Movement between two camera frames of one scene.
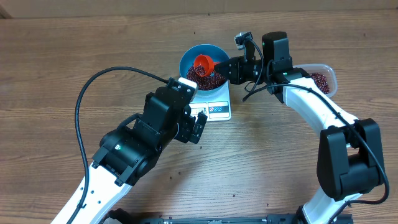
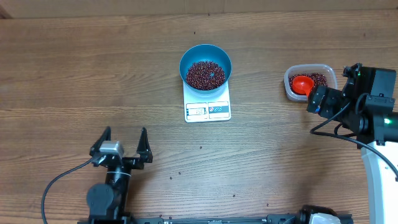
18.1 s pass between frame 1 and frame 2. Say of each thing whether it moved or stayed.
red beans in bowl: stayed
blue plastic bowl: stayed
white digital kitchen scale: stayed
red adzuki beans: stayed
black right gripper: moved
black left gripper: moved
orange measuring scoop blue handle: moved
